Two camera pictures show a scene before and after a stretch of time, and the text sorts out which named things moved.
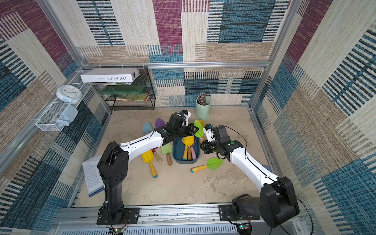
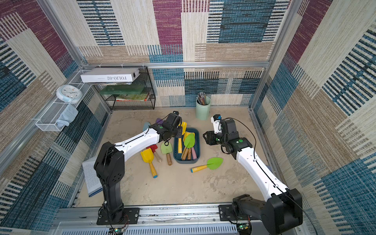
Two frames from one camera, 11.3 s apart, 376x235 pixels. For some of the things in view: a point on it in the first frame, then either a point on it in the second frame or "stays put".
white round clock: [70, 94] stays put
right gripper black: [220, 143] → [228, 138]
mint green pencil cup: [202, 111] stays put
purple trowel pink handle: [193, 153] stays put
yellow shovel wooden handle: [189, 153] stays put
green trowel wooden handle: [199, 132] → [189, 142]
